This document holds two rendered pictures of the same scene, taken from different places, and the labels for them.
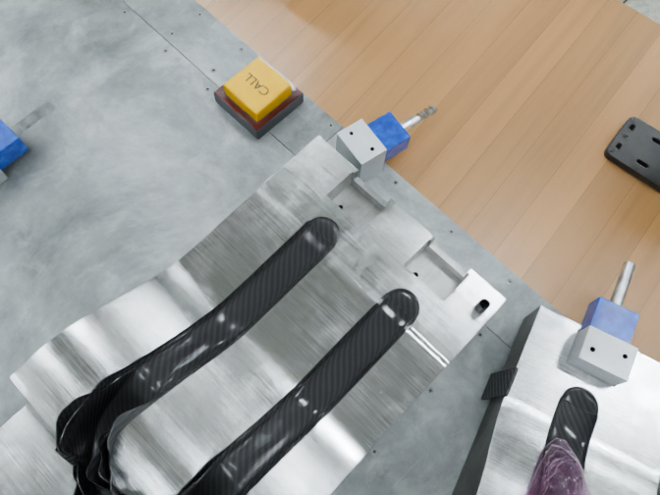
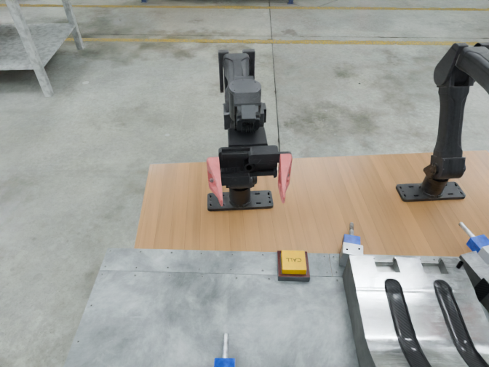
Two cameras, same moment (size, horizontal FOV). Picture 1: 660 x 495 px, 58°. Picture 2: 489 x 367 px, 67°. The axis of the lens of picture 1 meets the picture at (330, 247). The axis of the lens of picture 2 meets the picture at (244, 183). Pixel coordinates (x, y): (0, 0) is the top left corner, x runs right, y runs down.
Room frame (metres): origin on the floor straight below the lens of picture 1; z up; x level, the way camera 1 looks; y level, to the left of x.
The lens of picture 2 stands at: (0.09, 0.54, 1.61)
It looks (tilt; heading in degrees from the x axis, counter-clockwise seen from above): 43 degrees down; 321
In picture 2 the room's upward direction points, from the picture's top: straight up
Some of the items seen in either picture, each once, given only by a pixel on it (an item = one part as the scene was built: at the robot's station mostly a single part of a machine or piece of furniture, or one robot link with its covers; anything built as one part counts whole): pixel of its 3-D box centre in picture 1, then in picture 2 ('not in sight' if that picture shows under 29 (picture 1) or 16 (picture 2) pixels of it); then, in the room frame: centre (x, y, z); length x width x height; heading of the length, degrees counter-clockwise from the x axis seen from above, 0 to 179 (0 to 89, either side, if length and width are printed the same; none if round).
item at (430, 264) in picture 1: (435, 273); (430, 269); (0.20, -0.11, 0.87); 0.05 x 0.05 x 0.04; 49
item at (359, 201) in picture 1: (358, 205); (384, 268); (0.27, -0.03, 0.87); 0.05 x 0.05 x 0.04; 49
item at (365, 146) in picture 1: (392, 134); (351, 241); (0.39, -0.07, 0.83); 0.13 x 0.05 x 0.05; 128
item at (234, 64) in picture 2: not in sight; (239, 93); (0.71, 0.06, 1.17); 0.30 x 0.09 x 0.12; 145
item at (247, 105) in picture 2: not in sight; (247, 128); (0.49, 0.21, 1.26); 0.07 x 0.06 x 0.11; 55
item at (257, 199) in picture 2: not in sight; (239, 192); (0.71, 0.06, 0.84); 0.20 x 0.07 x 0.08; 55
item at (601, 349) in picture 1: (611, 316); (477, 242); (0.17, -0.29, 0.86); 0.13 x 0.05 x 0.05; 156
